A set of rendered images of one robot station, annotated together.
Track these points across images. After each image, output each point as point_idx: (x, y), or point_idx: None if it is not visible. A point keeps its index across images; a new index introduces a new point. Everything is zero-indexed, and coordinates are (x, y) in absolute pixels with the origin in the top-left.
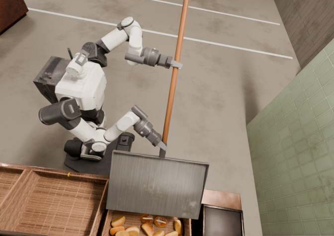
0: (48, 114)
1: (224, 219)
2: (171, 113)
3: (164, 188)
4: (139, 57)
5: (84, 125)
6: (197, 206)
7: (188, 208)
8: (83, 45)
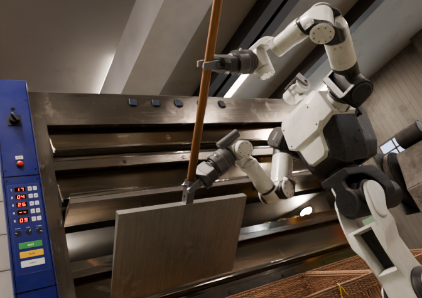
0: None
1: None
2: (193, 136)
3: (173, 250)
4: None
5: (273, 161)
6: (117, 283)
7: (129, 285)
8: None
